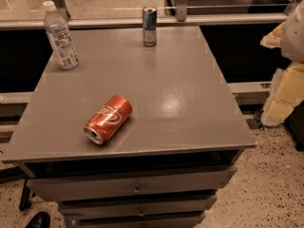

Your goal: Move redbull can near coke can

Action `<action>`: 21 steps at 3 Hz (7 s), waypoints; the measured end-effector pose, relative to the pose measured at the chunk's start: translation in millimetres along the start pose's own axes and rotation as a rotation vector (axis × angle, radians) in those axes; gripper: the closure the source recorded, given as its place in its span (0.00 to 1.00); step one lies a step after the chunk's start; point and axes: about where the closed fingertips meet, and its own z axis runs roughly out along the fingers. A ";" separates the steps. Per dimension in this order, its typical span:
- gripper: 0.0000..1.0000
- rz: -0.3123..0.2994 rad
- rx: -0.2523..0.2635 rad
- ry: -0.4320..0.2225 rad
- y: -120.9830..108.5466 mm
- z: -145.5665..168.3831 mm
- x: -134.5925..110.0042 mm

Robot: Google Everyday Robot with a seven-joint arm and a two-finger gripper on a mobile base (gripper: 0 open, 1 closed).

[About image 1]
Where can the red coke can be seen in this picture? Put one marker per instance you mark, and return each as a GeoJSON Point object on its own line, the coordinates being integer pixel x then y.
{"type": "Point", "coordinates": [108, 119]}

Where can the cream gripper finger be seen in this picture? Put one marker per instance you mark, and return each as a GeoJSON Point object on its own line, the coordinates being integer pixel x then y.
{"type": "Point", "coordinates": [286, 93]}
{"type": "Point", "coordinates": [273, 39]}

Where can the grey drawer cabinet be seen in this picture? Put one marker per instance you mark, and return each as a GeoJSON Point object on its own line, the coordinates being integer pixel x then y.
{"type": "Point", "coordinates": [133, 136]}

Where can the bottom grey drawer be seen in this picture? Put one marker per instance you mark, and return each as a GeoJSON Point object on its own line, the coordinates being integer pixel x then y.
{"type": "Point", "coordinates": [174, 220]}

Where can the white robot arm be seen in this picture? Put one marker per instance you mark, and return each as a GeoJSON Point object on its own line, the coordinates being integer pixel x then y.
{"type": "Point", "coordinates": [292, 40]}

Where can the grey drawer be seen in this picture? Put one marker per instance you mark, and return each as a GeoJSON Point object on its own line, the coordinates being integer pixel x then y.
{"type": "Point", "coordinates": [139, 207]}
{"type": "Point", "coordinates": [174, 220]}
{"type": "Point", "coordinates": [132, 184]}

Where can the metal railing frame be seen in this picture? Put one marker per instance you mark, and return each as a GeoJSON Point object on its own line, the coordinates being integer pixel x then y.
{"type": "Point", "coordinates": [95, 14]}

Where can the clear plastic water bottle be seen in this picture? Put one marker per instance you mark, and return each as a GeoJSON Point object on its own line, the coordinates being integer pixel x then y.
{"type": "Point", "coordinates": [59, 37]}

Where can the middle grey drawer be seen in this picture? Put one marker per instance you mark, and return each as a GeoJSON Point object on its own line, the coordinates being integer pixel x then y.
{"type": "Point", "coordinates": [139, 207]}

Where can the blue silver redbull can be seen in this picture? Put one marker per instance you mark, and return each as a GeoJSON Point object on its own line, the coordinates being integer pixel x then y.
{"type": "Point", "coordinates": [149, 25]}

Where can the top grey drawer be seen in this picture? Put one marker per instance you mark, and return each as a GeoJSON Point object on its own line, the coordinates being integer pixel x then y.
{"type": "Point", "coordinates": [132, 184]}

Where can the black caster wheel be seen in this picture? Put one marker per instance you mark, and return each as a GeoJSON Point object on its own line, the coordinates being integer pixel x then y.
{"type": "Point", "coordinates": [40, 220]}

